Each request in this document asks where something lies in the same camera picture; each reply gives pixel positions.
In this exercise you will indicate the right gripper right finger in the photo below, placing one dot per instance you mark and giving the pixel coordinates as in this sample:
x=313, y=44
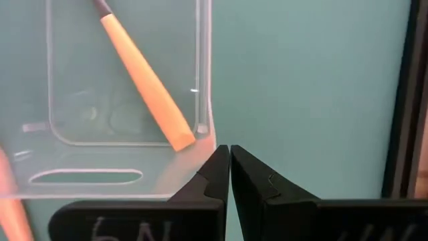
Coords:
x=301, y=221

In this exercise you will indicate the clear plastic bin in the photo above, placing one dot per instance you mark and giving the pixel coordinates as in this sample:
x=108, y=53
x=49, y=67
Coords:
x=83, y=157

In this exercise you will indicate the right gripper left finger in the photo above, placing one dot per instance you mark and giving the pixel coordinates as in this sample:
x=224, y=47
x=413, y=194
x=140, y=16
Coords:
x=140, y=221

